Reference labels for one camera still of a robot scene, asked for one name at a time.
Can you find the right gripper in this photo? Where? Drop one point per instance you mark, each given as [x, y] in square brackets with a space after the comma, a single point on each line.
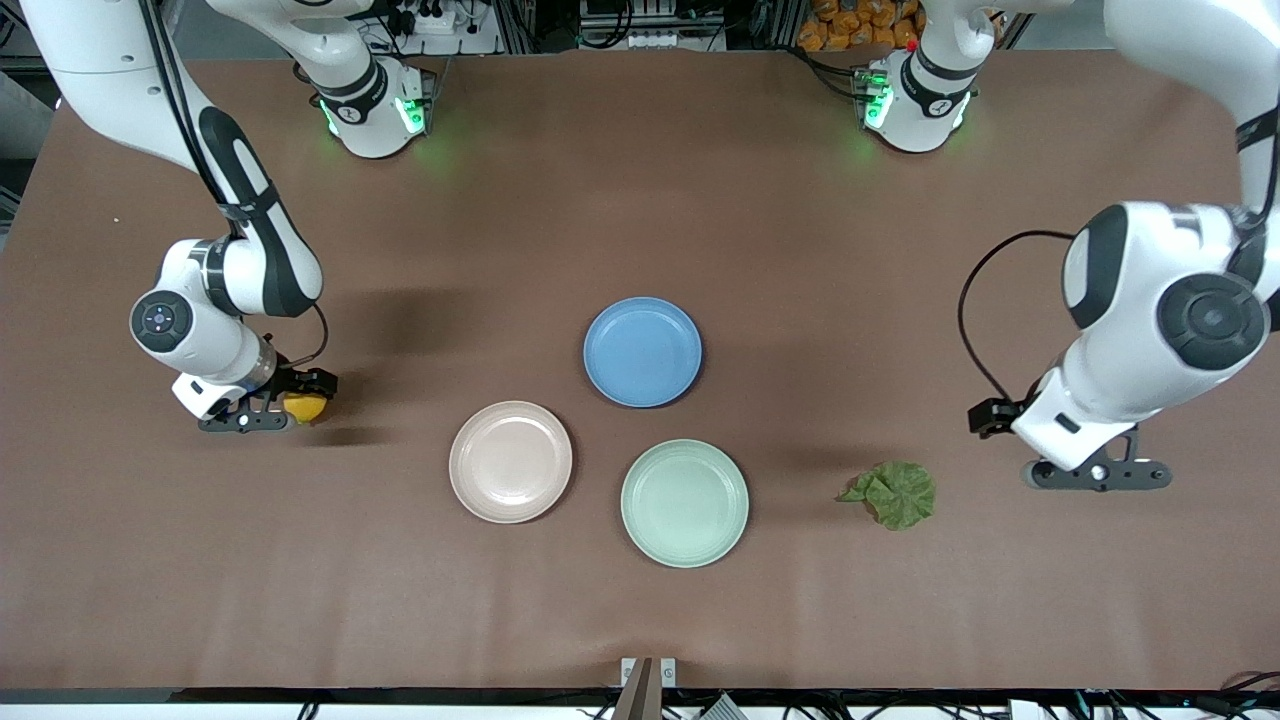
[296, 383]

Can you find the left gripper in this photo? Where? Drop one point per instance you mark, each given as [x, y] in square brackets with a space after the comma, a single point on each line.
[992, 415]

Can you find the yellow lemon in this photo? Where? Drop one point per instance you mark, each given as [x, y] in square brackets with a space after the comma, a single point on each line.
[306, 409]

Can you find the green lettuce leaf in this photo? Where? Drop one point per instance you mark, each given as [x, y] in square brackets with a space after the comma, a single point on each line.
[900, 495]

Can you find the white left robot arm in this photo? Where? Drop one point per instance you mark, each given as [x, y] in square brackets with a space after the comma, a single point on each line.
[1130, 300]

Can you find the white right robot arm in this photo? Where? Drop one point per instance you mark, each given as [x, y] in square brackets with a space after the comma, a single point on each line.
[100, 60]

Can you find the brown table cover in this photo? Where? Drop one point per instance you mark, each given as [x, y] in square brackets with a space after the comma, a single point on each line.
[200, 550]

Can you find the beige plate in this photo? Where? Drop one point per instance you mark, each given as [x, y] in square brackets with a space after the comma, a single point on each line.
[510, 462]

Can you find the pale green plate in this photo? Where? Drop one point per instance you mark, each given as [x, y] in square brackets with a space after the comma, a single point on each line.
[685, 503]

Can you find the blue plate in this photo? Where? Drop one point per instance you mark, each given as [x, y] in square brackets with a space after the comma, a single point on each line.
[642, 352]

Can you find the white power strip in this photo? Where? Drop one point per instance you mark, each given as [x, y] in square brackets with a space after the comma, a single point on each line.
[430, 20]

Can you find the grey ribbed box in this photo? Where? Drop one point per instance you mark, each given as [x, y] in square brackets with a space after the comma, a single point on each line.
[720, 708]

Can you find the orange objects pile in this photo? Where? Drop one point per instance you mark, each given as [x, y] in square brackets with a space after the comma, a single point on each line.
[855, 25]

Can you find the white terminal strip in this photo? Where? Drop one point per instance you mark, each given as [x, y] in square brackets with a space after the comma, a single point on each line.
[660, 40]

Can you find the silver camera mount bracket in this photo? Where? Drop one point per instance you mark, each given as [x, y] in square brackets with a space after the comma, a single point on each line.
[640, 690]

